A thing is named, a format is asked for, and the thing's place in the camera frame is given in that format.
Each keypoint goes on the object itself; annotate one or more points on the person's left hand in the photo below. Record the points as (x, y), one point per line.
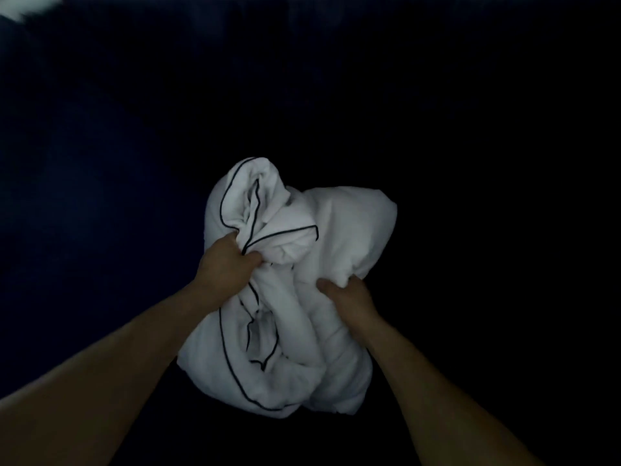
(223, 276)

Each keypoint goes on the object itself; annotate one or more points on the person's right hand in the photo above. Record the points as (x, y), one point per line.
(356, 305)

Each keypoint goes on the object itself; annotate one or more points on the white pillowcase black piping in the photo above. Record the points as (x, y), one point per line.
(349, 223)

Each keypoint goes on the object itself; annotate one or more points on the person's left forearm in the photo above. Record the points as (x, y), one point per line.
(87, 393)

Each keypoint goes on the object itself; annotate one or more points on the person's right forearm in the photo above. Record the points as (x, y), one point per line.
(446, 407)

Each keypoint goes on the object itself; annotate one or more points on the navy laundry hamper white frame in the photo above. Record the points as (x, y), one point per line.
(97, 140)

